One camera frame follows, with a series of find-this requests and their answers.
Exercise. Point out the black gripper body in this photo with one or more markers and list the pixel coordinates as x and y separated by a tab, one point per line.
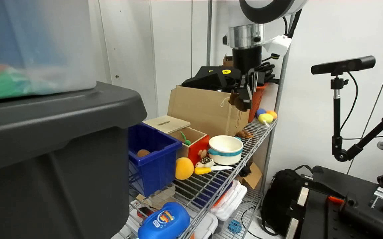
247	60

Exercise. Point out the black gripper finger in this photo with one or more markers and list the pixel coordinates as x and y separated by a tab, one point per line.
251	88
235	84

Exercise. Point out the yellow and blue toy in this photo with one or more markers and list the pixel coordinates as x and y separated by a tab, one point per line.
266	118

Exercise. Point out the white bowl with teal band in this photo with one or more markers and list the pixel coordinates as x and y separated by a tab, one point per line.
225	147

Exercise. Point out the white black-spotted plush toy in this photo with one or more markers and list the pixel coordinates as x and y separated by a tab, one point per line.
203	155

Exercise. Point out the yellow toy ball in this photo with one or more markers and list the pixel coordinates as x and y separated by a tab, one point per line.
183	169

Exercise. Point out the red orange object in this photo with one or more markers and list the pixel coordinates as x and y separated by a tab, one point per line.
258	100

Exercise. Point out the brown cardboard box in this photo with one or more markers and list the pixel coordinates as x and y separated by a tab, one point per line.
199	111

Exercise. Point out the small dark brown object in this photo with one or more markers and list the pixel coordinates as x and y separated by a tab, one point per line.
245	135

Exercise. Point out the blue plastic bin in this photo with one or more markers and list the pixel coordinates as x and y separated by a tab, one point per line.
155	160

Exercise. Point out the white container red contents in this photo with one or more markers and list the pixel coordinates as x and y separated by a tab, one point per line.
231	200

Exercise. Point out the small brown ball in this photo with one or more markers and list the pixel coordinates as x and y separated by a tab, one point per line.
142	153

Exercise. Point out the black backpack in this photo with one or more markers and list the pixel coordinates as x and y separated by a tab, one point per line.
288	204

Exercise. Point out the beige grey block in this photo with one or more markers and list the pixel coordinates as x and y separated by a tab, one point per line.
159	196

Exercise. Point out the small blue object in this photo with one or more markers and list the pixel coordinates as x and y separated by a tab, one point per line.
234	226

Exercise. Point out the white plastic container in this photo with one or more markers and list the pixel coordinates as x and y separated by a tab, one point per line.
205	226

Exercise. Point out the blue bottle with white cap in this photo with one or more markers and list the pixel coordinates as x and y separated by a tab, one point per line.
165	221

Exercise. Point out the black storage tote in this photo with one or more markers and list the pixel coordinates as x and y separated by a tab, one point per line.
49	168

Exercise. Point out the clear storage bin black lid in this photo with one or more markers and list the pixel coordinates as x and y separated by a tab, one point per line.
32	45

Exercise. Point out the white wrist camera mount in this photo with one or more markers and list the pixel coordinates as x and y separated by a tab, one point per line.
279	46

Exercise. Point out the black articulated camera stand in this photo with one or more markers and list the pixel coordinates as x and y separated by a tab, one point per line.
336	115

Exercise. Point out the black stereo camera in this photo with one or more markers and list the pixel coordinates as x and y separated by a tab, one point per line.
342	66

